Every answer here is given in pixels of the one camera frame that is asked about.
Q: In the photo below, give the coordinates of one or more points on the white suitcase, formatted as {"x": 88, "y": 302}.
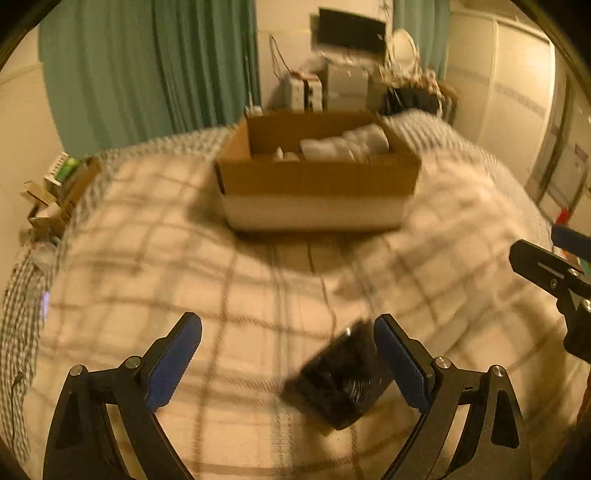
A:
{"x": 302, "y": 92}

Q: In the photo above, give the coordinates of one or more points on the black wall television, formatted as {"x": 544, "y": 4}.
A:
{"x": 350, "y": 31}

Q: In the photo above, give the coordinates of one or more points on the green checked blanket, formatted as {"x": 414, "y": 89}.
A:
{"x": 27, "y": 299}

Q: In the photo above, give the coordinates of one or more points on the black pouch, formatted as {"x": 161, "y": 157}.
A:
{"x": 342, "y": 382}

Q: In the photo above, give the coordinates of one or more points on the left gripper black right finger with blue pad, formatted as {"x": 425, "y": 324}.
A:
{"x": 493, "y": 443}

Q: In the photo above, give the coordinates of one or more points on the red fire extinguisher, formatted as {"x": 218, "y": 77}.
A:
{"x": 563, "y": 217}

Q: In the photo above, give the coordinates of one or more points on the beige plaid blanket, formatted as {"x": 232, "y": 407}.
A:
{"x": 277, "y": 299}

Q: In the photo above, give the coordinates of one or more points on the white bear figurine blue hat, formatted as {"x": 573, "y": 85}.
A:
{"x": 281, "y": 155}

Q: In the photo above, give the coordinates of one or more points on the side cardboard box with items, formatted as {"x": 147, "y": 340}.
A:
{"x": 56, "y": 197}

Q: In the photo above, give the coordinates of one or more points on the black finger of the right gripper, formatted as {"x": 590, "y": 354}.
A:
{"x": 546, "y": 270}

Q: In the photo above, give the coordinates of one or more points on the brown cardboard box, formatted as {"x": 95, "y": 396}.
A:
{"x": 259, "y": 194}

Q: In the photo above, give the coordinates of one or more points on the black jacket on chair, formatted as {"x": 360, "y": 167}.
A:
{"x": 399, "y": 99}

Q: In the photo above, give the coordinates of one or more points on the smartphone with lit screen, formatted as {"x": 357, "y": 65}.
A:
{"x": 45, "y": 305}

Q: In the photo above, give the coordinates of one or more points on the white sliding wardrobe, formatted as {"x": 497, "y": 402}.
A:
{"x": 504, "y": 73}

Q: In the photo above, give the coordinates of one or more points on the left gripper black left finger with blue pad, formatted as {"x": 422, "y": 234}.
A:
{"x": 81, "y": 442}

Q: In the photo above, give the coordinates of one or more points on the large green curtain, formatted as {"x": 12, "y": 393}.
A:
{"x": 118, "y": 73}

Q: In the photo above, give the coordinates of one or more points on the silver mini fridge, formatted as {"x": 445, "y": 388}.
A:
{"x": 345, "y": 87}

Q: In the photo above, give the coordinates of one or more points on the narrow green curtain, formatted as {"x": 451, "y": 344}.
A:
{"x": 428, "y": 23}

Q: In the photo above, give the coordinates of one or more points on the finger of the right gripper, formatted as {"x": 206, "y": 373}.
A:
{"x": 572, "y": 241}

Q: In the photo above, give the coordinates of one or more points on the white fluffy cloth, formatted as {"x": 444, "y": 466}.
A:
{"x": 352, "y": 146}

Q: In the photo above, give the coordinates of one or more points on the white oval vanity mirror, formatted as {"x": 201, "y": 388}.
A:
{"x": 403, "y": 50}

